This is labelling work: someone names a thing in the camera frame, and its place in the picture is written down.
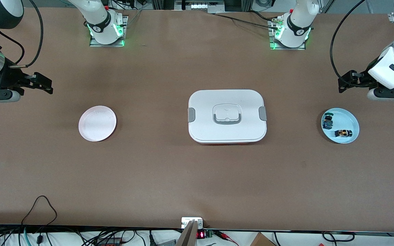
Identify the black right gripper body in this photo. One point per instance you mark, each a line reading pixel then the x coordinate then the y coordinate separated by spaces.
pixel 9 78

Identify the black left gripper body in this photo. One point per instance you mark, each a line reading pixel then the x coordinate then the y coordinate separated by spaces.
pixel 364 80

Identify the orange push button switch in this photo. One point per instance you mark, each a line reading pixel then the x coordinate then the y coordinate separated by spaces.
pixel 344 133

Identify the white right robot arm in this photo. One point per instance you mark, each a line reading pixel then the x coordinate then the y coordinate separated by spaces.
pixel 94 10

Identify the light blue round plate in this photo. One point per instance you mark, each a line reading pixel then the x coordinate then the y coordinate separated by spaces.
pixel 345 118

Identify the pink round plate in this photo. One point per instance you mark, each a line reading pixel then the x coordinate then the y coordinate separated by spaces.
pixel 97 123

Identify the brown cardboard box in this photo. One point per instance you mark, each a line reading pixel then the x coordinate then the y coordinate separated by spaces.
pixel 261 241

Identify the small white box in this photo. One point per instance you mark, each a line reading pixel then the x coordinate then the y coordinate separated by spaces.
pixel 187 220

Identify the red clip lead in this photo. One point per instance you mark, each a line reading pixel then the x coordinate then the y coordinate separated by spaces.
pixel 225 235

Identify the red digit display module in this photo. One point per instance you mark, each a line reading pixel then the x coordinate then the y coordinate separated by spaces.
pixel 201 234

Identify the green push button switch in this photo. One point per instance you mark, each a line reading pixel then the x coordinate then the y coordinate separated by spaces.
pixel 327 122

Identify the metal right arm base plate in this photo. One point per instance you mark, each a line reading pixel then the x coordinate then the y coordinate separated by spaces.
pixel 96 44

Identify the aluminium frame profile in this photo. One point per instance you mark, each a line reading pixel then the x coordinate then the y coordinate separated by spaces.
pixel 392 17

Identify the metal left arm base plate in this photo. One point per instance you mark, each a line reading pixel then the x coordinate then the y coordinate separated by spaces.
pixel 287 48

